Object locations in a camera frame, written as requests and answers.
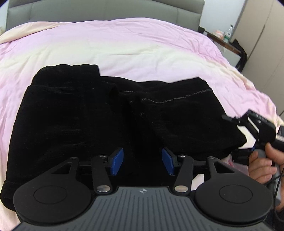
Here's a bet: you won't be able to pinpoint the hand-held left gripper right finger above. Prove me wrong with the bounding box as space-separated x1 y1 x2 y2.
162 148 239 194

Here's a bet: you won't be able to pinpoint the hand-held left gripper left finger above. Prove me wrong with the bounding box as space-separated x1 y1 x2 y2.
42 148 124 194

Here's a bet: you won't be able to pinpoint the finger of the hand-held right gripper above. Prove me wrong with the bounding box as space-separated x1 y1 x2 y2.
232 149 253 166
222 113 249 127

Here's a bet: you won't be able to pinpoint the black pants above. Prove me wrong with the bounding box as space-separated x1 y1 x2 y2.
0 64 248 211

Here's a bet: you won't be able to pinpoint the person's right hand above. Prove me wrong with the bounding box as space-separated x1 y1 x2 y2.
247 142 284 185

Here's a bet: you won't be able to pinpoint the black hanging garment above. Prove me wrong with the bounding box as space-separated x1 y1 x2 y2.
231 39 248 72

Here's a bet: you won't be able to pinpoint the wooden desk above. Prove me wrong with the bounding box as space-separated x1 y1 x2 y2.
198 26 243 57

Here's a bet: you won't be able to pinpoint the beige wardrobe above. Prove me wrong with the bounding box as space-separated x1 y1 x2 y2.
241 0 284 107

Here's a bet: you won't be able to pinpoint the clear plastic water bottle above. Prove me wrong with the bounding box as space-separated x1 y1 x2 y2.
224 25 234 43

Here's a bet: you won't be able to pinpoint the pink bed quilt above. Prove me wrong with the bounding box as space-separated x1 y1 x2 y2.
0 18 284 231

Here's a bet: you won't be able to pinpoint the grey padded headboard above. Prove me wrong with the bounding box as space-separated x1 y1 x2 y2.
6 0 205 31

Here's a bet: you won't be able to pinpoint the black cable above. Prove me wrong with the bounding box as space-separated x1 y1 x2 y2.
272 164 284 219

